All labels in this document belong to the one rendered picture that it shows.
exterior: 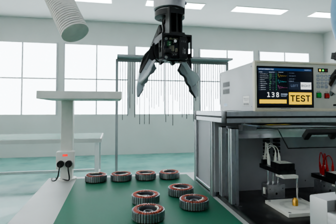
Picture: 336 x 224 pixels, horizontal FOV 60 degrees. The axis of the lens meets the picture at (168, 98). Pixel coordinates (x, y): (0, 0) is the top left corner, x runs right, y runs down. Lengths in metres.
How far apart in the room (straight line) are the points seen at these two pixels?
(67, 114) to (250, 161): 0.96
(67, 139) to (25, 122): 6.00
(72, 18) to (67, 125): 0.60
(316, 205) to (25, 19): 7.68
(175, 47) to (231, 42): 7.54
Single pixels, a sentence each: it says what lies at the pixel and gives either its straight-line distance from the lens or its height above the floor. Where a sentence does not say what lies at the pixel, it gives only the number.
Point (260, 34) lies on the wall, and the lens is 8.61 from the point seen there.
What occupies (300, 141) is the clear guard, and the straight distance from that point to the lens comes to 0.99.
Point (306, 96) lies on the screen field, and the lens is 1.33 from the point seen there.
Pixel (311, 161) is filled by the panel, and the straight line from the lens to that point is 1.51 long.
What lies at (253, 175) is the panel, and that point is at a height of 0.83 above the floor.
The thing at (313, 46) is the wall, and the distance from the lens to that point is 9.44.
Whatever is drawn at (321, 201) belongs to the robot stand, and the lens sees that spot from 0.51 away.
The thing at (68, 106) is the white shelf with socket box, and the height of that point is 1.14.
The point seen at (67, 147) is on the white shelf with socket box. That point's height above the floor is 0.92.
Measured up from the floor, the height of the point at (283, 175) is 0.88.
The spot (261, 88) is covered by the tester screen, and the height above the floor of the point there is 1.21.
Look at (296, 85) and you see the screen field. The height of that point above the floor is 1.22.
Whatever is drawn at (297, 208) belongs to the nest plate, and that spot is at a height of 0.78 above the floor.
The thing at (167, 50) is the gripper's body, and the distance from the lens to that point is 0.64.
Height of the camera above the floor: 1.12
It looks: 2 degrees up
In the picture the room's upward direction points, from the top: straight up
